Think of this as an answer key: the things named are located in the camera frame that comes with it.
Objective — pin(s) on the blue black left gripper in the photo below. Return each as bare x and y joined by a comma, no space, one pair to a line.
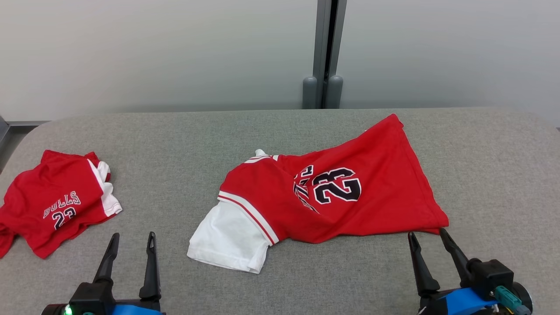
135,309

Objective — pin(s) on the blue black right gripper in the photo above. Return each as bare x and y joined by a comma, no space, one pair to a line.
459,302

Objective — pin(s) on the red white-sleeved 23 jersey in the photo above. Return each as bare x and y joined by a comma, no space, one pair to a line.
372,197

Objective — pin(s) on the red Bulls 23 shorts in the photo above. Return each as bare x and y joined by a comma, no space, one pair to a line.
39,192

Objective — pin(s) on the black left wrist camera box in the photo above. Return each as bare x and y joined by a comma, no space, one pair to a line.
92,297

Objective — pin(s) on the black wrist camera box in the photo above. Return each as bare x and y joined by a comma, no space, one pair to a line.
92,297
492,278

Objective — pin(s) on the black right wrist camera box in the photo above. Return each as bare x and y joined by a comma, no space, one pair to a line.
492,278

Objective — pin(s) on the grey cylindrical post bumper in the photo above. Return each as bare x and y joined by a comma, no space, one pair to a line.
309,94
334,94

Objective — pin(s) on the grey metal partition post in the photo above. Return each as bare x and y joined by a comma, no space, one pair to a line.
320,35

